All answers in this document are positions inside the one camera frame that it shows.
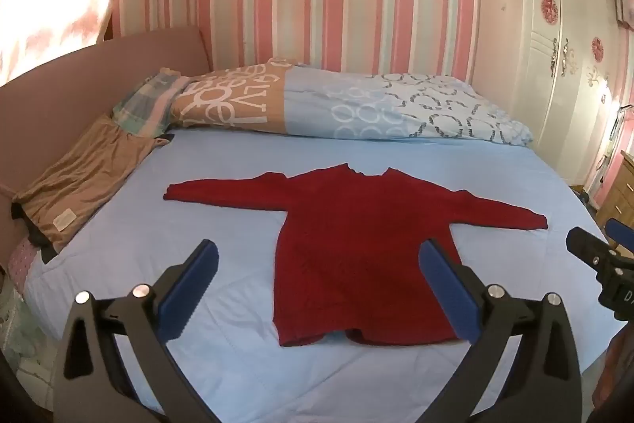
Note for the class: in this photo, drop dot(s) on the pink dotted cloth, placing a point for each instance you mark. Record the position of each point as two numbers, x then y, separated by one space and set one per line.
25 264

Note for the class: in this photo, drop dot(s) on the red knit sweater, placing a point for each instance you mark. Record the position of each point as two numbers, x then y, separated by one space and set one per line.
356 244

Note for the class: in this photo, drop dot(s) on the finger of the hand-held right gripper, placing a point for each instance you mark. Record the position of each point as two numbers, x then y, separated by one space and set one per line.
589 249
621 234

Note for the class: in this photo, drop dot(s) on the person's right forearm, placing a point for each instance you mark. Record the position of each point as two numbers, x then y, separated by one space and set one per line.
619 368

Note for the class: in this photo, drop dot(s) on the wooden dresser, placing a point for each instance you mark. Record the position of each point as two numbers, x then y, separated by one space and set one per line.
616 200

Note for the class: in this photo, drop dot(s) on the white wardrobe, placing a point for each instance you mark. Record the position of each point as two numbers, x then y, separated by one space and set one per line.
525 31

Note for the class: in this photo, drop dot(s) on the brown cloth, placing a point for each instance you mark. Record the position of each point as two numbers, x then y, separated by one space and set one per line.
84 175

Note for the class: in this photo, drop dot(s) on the pink padded headboard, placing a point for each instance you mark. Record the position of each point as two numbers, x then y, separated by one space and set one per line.
59 96

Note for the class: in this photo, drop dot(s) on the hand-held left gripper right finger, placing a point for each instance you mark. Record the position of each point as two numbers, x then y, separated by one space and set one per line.
446 284

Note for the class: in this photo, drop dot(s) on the plaid pillow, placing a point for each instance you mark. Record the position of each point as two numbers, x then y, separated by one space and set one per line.
143 103

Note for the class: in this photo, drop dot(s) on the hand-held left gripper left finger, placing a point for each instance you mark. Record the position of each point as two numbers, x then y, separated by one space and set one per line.
190 284

